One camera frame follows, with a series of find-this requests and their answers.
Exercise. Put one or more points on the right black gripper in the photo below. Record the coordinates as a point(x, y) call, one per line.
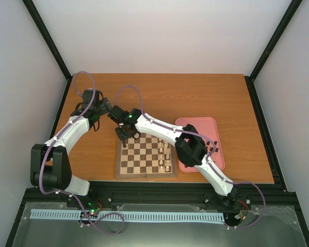
point(122, 137)

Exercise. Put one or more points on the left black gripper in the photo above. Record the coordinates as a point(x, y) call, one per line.
point(105, 109)

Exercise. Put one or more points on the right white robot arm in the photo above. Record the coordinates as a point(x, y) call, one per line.
point(189, 145)

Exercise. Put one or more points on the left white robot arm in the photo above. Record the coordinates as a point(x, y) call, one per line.
point(49, 165)

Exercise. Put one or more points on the wooden chess board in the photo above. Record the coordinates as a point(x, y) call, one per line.
point(142, 159)

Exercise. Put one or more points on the pink plastic tray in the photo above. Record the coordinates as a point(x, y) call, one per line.
point(207, 127)

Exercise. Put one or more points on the light blue cable duct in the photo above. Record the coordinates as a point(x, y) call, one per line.
point(129, 216)

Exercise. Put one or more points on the black aluminium frame rail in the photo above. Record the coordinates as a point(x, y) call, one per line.
point(203, 194)

